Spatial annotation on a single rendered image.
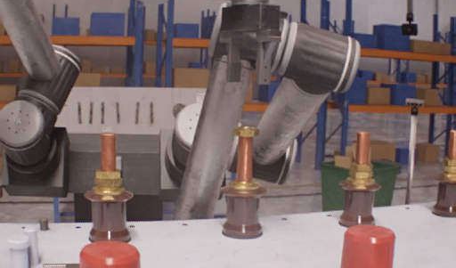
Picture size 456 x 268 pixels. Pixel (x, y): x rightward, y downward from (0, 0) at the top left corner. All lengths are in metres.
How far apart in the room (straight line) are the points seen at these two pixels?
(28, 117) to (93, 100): 3.67
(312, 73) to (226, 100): 0.22
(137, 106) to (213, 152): 4.48
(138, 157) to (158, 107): 3.31
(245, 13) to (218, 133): 0.41
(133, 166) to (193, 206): 1.22
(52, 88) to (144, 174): 0.65
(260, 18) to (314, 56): 0.37
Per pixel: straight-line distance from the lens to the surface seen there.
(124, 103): 5.85
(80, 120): 5.82
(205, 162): 1.41
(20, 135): 2.15
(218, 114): 1.40
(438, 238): 1.22
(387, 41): 10.51
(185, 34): 9.07
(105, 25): 8.76
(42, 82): 2.26
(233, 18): 1.13
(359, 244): 0.72
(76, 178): 2.66
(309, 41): 1.41
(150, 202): 3.16
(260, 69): 1.07
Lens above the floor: 1.70
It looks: 6 degrees down
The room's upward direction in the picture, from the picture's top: 2 degrees clockwise
